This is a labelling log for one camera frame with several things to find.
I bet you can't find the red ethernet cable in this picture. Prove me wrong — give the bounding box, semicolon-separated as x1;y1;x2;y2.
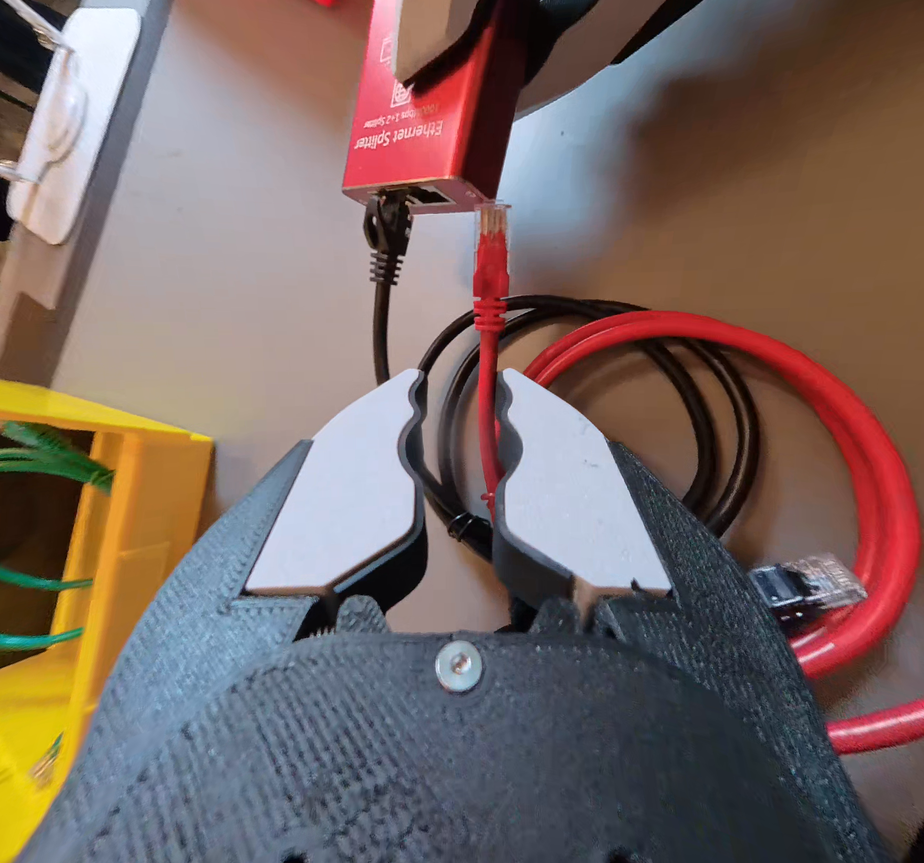
473;203;922;756

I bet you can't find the yellow plastic bin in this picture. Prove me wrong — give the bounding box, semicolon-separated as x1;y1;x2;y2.
0;380;216;858

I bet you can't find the red ethernet splitter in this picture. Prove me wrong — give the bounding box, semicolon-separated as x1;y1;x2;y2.
341;0;525;215

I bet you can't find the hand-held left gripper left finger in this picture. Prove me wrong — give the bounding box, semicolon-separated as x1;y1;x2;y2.
243;368;430;600

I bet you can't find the green ethernet cable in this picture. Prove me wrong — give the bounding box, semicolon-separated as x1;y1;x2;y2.
0;420;116;652

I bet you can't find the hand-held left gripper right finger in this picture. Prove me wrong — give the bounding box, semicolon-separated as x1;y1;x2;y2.
493;367;675;629

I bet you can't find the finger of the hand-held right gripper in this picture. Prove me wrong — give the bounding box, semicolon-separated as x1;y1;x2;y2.
390;0;541;88

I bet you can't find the black ethernet cable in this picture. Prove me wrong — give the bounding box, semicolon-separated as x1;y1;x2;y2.
364;188;868;623

